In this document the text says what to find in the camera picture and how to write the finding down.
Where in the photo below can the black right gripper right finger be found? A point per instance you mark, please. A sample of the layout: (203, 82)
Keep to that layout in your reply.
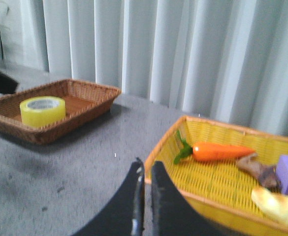
(172, 214)

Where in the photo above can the brown wicker basket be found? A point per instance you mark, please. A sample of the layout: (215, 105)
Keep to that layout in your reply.
(84, 101)

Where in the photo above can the white pleated curtain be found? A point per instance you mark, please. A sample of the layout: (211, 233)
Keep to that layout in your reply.
(224, 59)

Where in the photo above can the orange toy carrot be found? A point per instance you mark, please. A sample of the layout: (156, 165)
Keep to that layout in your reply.
(205, 151)

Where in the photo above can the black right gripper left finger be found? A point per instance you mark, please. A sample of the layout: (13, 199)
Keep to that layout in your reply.
(123, 215)

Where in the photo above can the yellow tape roll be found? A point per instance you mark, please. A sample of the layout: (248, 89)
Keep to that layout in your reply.
(41, 111)

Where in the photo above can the pale yellow banana toy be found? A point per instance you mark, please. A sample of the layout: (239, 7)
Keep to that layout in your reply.
(273, 205)

